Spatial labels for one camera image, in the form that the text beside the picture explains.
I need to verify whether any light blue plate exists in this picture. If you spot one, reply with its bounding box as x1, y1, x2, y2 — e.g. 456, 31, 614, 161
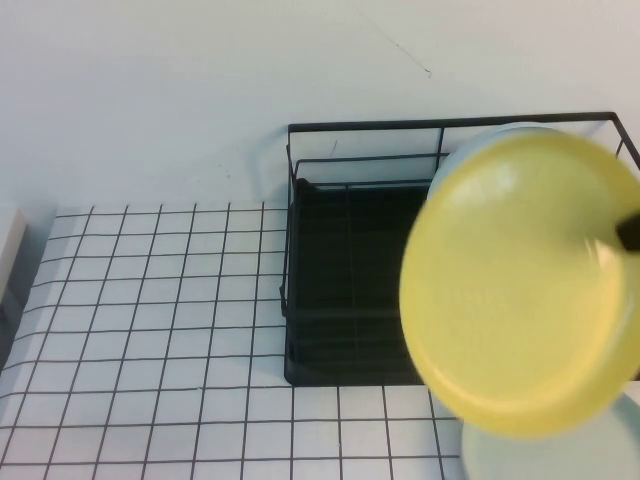
426, 122, 569, 202

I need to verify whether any black wire dish rack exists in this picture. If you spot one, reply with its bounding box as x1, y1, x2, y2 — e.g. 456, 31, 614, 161
277, 110, 640, 386

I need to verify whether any pale green plate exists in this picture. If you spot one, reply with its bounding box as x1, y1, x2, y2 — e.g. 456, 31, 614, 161
459, 388, 640, 480

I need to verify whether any black plastic drip tray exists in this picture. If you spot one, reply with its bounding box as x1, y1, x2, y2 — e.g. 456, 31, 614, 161
283, 177, 436, 387

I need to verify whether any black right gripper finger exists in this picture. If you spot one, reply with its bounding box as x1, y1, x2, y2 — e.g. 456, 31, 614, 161
615, 211, 640, 252

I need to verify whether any white black-grid table mat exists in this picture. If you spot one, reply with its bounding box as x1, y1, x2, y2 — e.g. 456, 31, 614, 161
0, 201, 469, 480

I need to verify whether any yellow plate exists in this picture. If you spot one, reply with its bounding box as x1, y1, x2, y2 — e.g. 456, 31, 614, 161
398, 133, 640, 442

